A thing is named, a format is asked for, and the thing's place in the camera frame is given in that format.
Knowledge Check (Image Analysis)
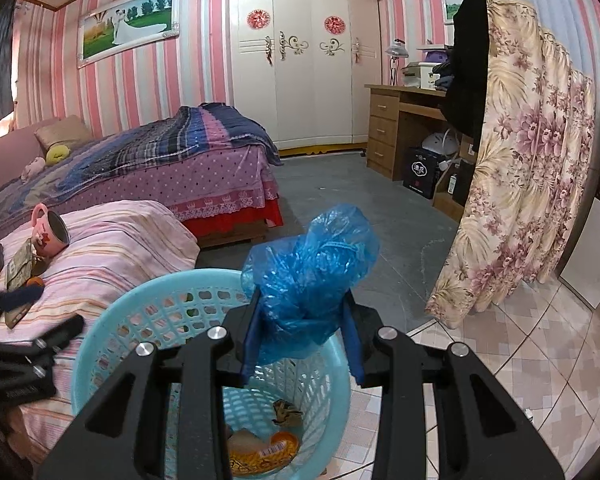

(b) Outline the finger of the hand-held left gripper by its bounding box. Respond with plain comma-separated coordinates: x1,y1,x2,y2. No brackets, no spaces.
0,313,86,362
0,285,45,334

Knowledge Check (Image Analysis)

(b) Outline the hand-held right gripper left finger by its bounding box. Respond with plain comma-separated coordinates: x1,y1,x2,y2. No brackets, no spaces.
35,290,263,480

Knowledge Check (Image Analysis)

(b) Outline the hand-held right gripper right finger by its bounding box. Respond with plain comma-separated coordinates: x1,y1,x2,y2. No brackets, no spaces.
342,295,566,480

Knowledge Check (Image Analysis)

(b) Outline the light blue plastic basket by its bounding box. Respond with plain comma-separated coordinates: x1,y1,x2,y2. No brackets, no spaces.
71,268,352,480

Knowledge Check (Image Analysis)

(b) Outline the blue plastic bag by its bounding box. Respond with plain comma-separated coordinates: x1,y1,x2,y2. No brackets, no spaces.
240,203,381,366

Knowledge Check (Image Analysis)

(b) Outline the orange plastic bag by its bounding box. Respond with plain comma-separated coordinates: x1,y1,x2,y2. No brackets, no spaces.
229,432,301,476

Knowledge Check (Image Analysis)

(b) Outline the silver printed packet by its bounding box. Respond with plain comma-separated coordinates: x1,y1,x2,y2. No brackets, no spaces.
4,237,35,291

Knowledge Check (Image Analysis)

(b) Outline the pink mug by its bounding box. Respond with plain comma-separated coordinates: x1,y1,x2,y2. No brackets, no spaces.
30,203,71,260

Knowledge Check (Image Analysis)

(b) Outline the pink striped blanket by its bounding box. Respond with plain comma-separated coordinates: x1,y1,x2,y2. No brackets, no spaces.
0,199,201,461

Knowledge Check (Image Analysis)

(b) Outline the pink plush toy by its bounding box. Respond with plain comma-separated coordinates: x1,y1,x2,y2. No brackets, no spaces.
20,157,47,181

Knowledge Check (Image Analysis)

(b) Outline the pink headboard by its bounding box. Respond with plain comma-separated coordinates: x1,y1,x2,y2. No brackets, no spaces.
0,118,61,202

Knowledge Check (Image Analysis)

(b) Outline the yellow plush toy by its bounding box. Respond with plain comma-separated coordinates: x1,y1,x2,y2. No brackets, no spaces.
45,143,71,166

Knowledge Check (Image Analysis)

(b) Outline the purple dotted bed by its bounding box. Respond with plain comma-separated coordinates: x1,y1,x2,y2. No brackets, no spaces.
0,102,286,252

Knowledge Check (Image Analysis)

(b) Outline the beige pillow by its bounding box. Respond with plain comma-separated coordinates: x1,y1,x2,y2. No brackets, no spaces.
33,114,94,151

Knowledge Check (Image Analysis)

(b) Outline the black box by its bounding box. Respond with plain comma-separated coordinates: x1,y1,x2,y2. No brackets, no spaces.
402,146,444,200

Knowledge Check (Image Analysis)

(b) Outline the cardboard box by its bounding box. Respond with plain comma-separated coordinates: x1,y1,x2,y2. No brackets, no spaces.
432,142,479,209

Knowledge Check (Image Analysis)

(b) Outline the plaid quilt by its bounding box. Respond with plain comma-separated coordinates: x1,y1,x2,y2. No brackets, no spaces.
0,102,284,227

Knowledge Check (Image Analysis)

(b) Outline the white fan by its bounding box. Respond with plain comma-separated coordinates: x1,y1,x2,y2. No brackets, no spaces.
422,127,461,161

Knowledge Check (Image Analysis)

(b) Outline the wooden desk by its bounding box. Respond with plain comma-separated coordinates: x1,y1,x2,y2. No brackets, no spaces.
364,83,476,212

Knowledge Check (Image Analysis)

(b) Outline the floral curtain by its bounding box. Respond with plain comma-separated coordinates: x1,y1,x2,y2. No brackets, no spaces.
424,0,599,331

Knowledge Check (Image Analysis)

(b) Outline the white wardrobe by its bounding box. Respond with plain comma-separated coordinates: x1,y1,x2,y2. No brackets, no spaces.
228,0,384,151

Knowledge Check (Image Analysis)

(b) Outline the white panel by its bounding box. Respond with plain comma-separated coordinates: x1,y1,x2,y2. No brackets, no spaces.
559,194,600,309

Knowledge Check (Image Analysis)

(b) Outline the white appliance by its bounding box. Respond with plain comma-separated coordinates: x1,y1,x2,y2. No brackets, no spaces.
402,61,439,91

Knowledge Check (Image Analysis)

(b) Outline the pile of dark clothes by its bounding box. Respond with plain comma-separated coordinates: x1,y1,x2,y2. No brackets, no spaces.
429,59,456,92

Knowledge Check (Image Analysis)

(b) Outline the desk lamp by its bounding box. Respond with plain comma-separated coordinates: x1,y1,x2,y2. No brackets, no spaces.
383,39,410,86

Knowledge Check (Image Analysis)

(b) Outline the framed wedding photo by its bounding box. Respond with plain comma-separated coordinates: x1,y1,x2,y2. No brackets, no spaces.
76,0,181,69

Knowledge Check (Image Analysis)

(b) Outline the black hanging coat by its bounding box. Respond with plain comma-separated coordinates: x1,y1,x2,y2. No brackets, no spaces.
444,0,491,137

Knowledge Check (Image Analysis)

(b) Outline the small framed photo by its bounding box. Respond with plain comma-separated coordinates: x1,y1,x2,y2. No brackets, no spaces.
442,0,474,26

